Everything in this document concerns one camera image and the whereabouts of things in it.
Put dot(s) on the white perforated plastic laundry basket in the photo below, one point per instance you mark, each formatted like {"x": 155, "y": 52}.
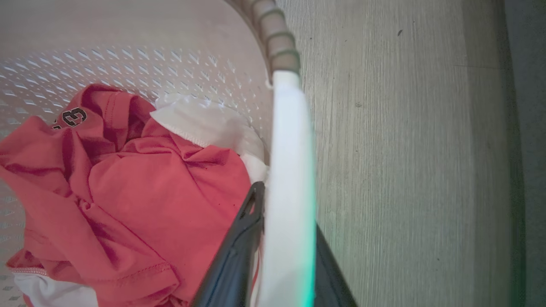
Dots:
{"x": 290, "y": 179}

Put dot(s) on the white cloth garment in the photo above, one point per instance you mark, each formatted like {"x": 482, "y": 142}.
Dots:
{"x": 209, "y": 125}

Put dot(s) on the red shirt with black print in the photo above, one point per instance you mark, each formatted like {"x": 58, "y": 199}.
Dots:
{"x": 136, "y": 200}

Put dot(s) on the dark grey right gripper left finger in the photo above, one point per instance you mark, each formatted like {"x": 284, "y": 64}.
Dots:
{"x": 232, "y": 264}

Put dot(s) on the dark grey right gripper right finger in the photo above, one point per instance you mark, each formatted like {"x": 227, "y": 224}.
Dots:
{"x": 330, "y": 281}

